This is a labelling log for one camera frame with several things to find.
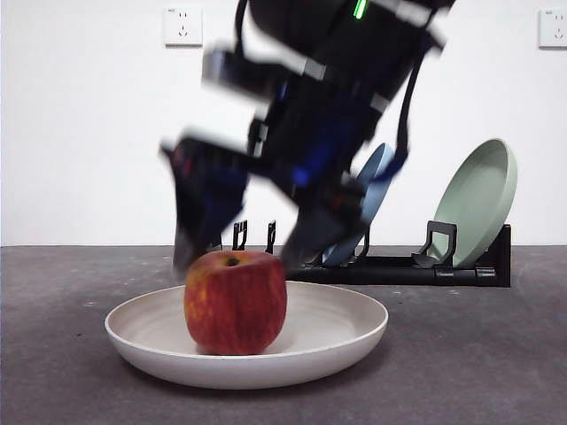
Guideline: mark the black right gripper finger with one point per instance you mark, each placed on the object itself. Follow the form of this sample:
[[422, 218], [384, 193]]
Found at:
[[319, 234], [199, 208]]

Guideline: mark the pale yellow plate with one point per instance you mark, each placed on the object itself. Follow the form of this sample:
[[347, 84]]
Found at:
[[319, 336]]

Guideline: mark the red yellow apple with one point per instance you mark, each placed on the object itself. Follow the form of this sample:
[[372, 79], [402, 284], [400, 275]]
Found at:
[[235, 305]]

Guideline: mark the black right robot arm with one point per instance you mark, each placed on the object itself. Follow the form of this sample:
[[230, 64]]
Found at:
[[345, 110]]

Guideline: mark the blue plate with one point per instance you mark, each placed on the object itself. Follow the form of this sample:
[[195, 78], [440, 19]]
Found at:
[[376, 199]]

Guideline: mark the black plate rack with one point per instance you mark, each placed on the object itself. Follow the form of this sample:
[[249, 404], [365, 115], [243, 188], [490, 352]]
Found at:
[[398, 271]]

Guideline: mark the green plate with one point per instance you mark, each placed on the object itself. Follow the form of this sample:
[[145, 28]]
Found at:
[[474, 199]]

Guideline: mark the white wall socket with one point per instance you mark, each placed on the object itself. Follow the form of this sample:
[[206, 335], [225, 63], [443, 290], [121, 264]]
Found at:
[[553, 28], [183, 26]]

